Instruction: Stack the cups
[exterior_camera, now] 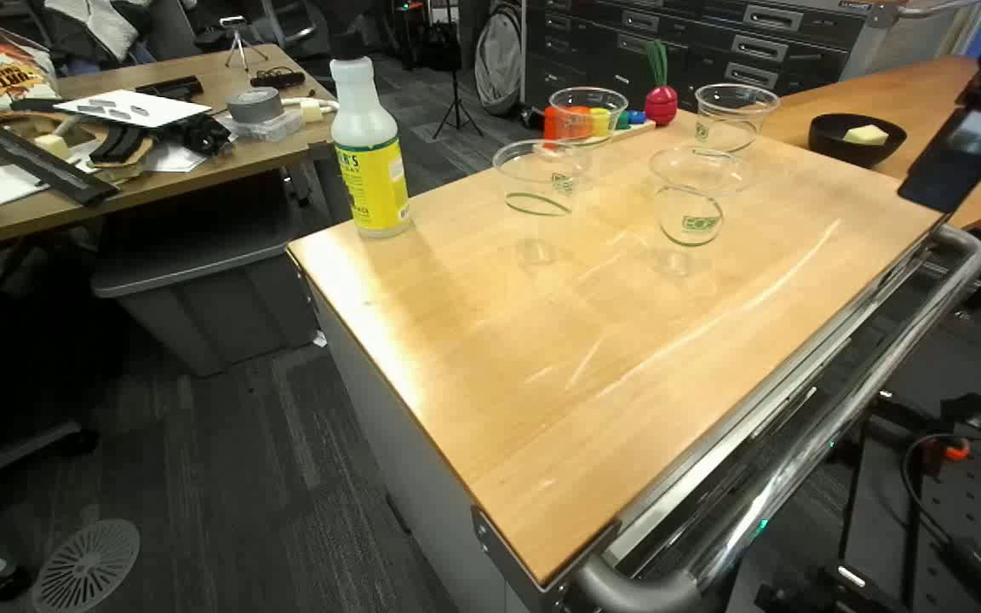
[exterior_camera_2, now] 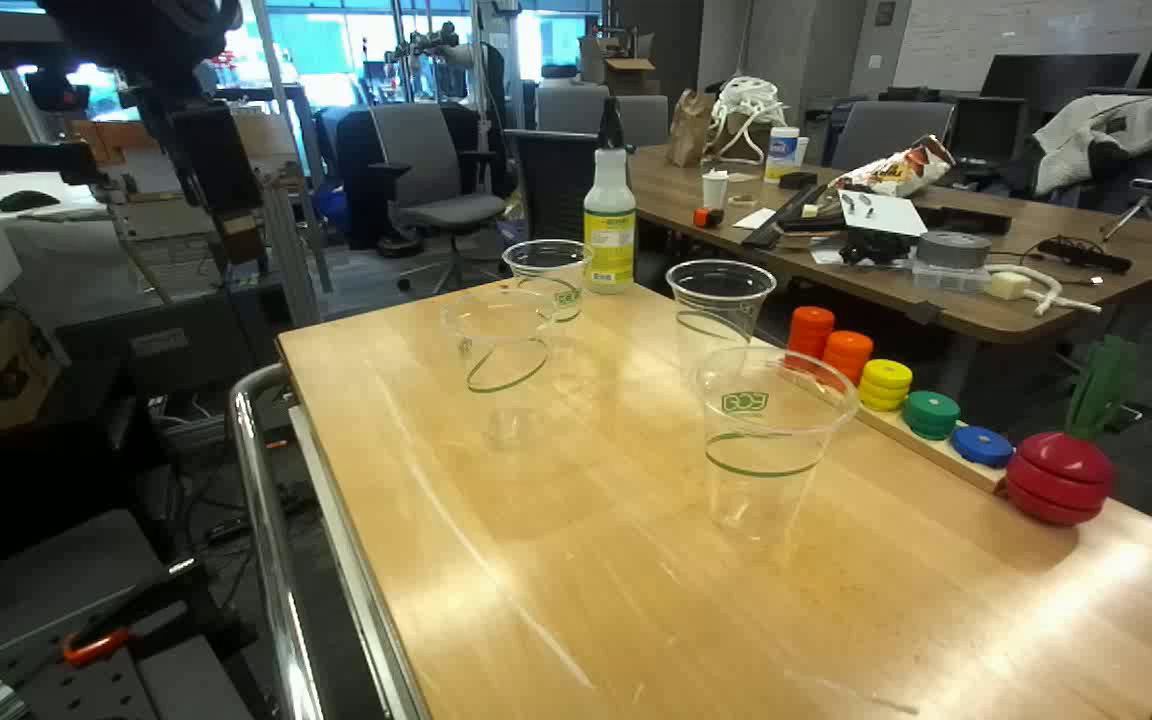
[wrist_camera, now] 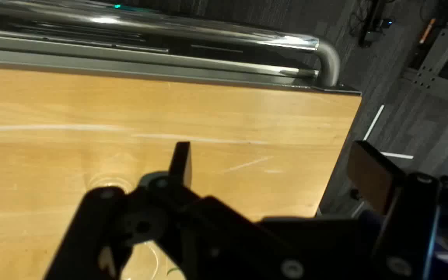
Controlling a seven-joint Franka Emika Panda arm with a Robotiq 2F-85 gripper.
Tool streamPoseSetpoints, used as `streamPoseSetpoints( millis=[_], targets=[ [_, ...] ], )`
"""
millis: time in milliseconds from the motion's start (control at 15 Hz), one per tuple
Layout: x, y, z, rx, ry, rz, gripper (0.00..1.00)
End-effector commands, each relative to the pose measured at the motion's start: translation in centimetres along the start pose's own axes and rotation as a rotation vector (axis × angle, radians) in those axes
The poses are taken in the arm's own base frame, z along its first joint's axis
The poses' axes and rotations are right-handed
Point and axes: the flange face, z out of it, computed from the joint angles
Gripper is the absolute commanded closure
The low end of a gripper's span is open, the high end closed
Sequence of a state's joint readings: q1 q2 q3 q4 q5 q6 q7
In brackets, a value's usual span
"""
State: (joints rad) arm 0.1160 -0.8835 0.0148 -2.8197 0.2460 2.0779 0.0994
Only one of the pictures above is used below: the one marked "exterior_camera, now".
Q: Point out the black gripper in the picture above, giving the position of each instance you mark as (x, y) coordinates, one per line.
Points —
(960, 157)

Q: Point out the clear plastic cup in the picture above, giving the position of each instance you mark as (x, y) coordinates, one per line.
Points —
(689, 222)
(587, 99)
(539, 205)
(729, 136)

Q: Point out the green toy disc stack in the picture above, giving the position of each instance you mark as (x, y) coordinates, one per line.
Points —
(616, 116)

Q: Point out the yellow toy disc stack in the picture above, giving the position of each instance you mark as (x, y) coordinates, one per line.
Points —
(599, 120)

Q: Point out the orange toy disc stack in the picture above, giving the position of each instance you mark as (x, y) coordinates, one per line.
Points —
(578, 124)

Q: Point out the red-orange toy disc stack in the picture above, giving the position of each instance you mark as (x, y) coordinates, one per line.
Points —
(554, 124)

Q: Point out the wooden side table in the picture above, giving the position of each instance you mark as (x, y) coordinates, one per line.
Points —
(909, 98)

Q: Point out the yellow butter block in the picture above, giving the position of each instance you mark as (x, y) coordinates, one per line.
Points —
(865, 135)

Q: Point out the black bowl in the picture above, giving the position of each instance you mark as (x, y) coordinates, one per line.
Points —
(826, 136)

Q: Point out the dark drawer tool chest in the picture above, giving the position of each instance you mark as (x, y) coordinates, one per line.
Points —
(681, 45)

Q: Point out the red radish toy green leaves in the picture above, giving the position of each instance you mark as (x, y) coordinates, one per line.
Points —
(662, 104)

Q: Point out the blue toy disc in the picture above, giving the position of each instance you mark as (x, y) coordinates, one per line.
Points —
(635, 116)

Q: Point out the black perforated breadboard plate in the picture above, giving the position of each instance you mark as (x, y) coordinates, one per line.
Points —
(968, 533)

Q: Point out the black tripod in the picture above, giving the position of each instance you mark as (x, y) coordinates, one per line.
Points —
(458, 79)

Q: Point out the white bottle with yellow label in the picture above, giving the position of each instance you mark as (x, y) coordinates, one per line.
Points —
(371, 171)

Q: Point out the black remote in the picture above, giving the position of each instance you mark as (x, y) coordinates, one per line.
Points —
(276, 76)

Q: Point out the grey tape roll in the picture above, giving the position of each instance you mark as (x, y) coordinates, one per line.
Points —
(252, 104)

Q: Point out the wooden office desk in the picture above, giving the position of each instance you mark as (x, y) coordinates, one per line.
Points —
(230, 153)

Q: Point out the grey filing cabinet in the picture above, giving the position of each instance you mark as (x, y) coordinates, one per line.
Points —
(206, 295)

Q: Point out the black flat phone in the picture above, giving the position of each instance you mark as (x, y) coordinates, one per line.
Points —
(170, 86)

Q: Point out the white paper sheet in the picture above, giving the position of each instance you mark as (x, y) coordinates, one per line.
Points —
(134, 106)

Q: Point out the white jacket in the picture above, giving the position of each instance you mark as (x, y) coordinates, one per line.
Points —
(87, 25)

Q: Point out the long black bar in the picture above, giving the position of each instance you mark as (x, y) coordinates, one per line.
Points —
(34, 160)

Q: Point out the small white note paper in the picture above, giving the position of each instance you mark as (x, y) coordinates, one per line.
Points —
(6, 180)

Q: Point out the chip bag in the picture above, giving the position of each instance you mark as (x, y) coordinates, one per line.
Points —
(5, 76)

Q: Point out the round grey perforated disc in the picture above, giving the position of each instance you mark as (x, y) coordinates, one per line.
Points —
(87, 566)

